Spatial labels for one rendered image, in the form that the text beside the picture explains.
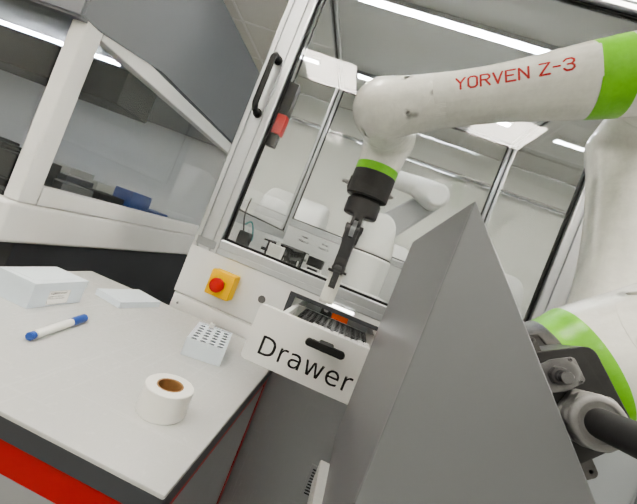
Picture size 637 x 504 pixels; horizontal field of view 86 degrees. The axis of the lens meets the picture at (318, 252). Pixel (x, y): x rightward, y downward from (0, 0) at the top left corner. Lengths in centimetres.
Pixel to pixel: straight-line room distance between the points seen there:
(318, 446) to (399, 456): 78
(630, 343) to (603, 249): 28
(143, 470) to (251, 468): 67
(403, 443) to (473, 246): 16
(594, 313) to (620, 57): 38
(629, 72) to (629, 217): 21
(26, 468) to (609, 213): 88
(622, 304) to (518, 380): 19
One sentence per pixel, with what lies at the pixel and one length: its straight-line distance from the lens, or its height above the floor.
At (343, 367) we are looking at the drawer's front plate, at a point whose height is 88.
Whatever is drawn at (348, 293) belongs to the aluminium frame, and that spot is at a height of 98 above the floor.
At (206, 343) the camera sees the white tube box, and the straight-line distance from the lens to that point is 77.
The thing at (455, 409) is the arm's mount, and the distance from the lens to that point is 30.
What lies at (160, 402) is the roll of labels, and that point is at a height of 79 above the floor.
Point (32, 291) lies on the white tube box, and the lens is 83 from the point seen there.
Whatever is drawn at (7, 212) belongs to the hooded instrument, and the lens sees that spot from 109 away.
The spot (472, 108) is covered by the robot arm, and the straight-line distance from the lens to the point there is 64.
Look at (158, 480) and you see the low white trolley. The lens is 49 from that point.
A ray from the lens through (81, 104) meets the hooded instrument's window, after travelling 115.
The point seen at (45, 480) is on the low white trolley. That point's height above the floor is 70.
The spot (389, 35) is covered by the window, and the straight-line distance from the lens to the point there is 118.
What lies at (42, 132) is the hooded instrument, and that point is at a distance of 108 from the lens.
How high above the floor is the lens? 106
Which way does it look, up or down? level
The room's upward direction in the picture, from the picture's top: 22 degrees clockwise
